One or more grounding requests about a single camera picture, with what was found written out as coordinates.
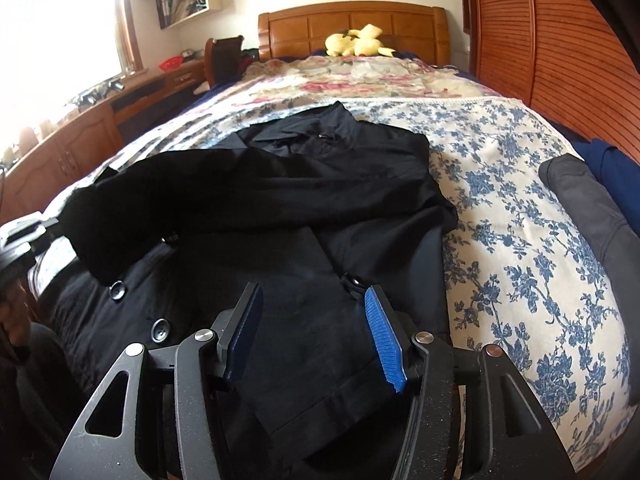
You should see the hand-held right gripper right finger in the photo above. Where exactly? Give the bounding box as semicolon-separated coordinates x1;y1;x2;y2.
365;285;566;480

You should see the wooden desk with cabinets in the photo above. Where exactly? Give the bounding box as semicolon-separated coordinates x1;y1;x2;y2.
0;57;211;226

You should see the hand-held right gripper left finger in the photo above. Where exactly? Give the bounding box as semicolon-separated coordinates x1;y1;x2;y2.
50;281;264;480

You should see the dark wooden chair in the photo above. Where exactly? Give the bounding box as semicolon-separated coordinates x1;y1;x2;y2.
204;35;246;86

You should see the wooden slatted wardrobe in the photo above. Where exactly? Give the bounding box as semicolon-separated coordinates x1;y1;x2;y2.
457;0;640;161

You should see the black double-breasted coat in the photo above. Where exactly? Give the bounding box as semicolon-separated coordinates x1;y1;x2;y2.
30;101;458;480

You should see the black hand-held device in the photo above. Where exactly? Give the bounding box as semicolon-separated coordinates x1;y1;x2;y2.
75;77;126;108

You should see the blue folded garment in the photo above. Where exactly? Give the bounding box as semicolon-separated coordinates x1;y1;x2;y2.
575;137;640;226

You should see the yellow plush toy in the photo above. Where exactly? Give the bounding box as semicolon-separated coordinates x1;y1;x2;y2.
325;24;396;58

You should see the pink floral quilt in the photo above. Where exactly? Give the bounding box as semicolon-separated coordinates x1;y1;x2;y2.
187;55;501;116

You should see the wooden bed headboard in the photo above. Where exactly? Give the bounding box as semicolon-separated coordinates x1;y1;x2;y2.
257;1;447;66

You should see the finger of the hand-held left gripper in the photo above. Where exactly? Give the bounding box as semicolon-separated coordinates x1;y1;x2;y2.
15;213;60;235

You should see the wooden framed window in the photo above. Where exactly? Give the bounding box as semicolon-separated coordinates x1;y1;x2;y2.
0;0;143;161

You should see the grey folded garment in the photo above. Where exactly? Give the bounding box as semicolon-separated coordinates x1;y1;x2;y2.
539;154;640;311

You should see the blue floral bedsheet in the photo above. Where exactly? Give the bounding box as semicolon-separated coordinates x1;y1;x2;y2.
35;95;633;466

